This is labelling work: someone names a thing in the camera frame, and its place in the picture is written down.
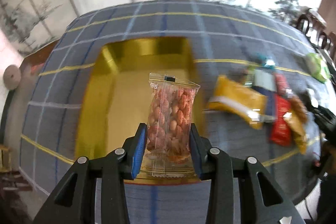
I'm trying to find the clear bag brown snacks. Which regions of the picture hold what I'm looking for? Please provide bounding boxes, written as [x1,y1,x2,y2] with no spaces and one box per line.
[289,95,307,123]

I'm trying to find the yellow patterned snack bag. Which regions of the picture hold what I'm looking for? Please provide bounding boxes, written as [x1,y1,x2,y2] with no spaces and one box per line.
[283,111,307,155]

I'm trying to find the clear bag of peanuts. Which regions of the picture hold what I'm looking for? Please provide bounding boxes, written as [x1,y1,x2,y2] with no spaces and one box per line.
[143,73,200,178]

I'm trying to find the red snack packet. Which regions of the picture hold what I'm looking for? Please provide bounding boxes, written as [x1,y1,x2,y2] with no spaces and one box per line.
[270,94,291,147]

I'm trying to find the pink white patterned packet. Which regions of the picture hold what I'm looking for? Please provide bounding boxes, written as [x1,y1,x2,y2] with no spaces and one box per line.
[274,73,290,96]

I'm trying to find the yellow snack bag white stripe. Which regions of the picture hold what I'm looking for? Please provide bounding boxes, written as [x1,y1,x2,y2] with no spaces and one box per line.
[207,75,266,130]

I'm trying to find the navy and mint snack packet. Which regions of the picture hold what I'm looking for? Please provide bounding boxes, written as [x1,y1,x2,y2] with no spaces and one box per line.
[252,69,276,123]

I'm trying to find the red gold toffee tin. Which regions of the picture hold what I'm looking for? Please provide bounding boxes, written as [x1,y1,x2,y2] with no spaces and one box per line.
[75,36,199,159]

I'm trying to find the green tissue pack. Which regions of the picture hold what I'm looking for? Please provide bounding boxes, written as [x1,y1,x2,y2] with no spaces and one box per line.
[305,53,331,83]

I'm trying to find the teal candy wrapper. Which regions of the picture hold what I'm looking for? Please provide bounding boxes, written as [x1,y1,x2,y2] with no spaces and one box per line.
[256,53,276,70]

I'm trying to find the green small snack packet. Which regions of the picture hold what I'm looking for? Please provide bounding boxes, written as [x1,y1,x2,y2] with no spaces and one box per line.
[241,67,257,86]

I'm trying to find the dark wooden chair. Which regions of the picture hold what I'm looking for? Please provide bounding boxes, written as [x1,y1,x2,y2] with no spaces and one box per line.
[290,6,335,59]

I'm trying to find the blue plaid tablecloth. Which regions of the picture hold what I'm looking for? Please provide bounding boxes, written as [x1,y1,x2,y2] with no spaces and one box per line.
[18,0,329,224]

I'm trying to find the wooden stool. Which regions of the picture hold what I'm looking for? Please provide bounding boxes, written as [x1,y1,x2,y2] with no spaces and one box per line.
[1,144,32,192]

